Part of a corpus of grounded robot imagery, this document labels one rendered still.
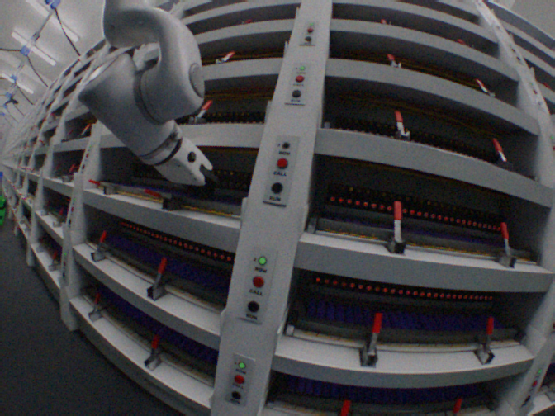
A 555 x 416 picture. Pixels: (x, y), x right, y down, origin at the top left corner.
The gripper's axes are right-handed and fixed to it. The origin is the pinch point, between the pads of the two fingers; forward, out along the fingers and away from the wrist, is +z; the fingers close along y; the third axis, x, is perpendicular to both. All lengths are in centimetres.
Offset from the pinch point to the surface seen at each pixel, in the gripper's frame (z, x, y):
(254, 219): -6.4, 6.9, -16.8
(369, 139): -10.2, -9.4, -33.6
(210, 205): -1.8, 4.3, -5.0
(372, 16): -15, -70, -39
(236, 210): -1.8, 4.5, -11.2
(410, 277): -4.9, 11.6, -43.2
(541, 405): 2, 46, -105
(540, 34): -32, -107, -141
